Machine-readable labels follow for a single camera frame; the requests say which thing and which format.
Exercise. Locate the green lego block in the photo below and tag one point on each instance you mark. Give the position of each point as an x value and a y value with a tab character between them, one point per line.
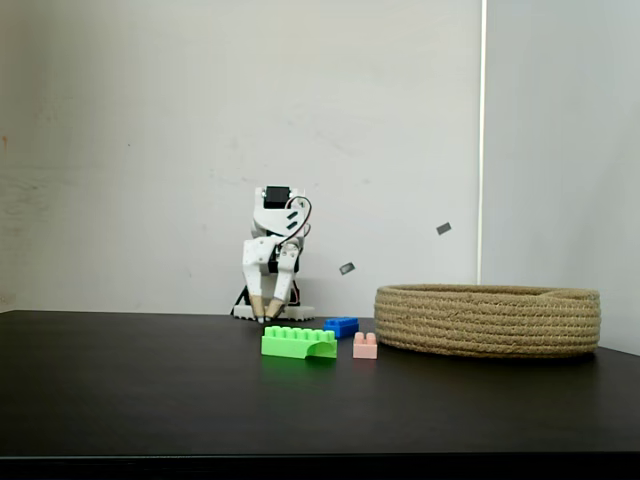
290	344

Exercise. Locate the blue lego block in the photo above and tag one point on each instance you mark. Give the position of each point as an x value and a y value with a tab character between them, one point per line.
342	327

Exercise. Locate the pink lego block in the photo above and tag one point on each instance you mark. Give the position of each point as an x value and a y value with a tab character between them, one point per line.
365	347

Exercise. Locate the grey tape piece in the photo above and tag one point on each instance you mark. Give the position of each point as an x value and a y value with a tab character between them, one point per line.
347	268
444	228

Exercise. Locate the white vertical wall strip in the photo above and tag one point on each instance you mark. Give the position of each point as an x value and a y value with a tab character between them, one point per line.
482	150

